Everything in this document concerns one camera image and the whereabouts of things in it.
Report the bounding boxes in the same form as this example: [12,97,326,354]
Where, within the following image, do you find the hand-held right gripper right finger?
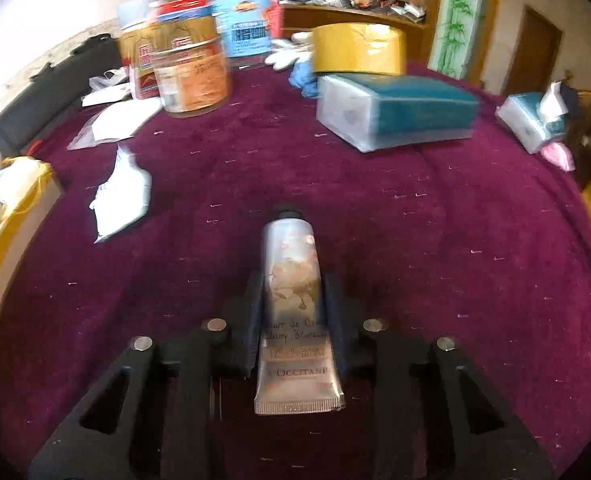
[323,272,556,480]

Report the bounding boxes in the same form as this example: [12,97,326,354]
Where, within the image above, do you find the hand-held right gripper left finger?
[28,272,266,480]

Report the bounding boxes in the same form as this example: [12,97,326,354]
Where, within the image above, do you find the hand cream tube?
[253,207,347,416]

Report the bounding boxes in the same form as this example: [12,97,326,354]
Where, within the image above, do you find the yellow box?
[0,155,65,411]

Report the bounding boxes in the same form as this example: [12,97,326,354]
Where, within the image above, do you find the white plastic pouch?
[88,145,154,245]

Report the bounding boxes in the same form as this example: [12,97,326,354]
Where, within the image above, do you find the teal tissue pack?
[316,74,481,153]

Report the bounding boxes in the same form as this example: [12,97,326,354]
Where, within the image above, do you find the small clear zip bag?
[68,97,164,151]

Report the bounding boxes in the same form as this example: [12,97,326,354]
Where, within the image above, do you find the blue glove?
[289,57,321,98]

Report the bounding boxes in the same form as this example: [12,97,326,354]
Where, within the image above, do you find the orange label clear jar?
[150,35,234,118]

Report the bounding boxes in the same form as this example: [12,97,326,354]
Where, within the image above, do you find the white card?
[82,87,132,108]

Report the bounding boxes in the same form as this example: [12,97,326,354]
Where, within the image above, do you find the pink cloth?
[540,141,576,172]

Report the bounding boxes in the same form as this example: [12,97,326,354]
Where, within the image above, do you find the teal tissue box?
[495,80,581,155]

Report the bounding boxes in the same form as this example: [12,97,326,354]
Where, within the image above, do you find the white gloves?
[264,31,316,71]

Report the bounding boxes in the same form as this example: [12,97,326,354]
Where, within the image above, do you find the yellow tape roll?
[311,22,409,77]

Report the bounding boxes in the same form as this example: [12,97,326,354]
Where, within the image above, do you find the clear plastic bag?
[88,67,129,91]

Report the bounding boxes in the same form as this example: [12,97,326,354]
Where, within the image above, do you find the gold red box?
[118,22,176,101]

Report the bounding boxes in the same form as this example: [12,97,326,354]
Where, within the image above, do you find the blue label jar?
[208,0,284,71]

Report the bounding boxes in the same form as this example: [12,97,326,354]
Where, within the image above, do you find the black sofa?
[0,32,126,161]

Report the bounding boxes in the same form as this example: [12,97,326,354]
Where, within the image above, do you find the wooden glass display cabinet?
[146,0,506,71]

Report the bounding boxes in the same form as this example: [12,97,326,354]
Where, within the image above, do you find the gold label jar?
[148,0,221,46]

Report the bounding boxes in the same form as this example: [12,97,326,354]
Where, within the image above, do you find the bamboo print panel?
[428,0,493,81]

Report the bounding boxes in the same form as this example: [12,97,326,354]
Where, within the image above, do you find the brown wooden door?
[503,5,563,96]

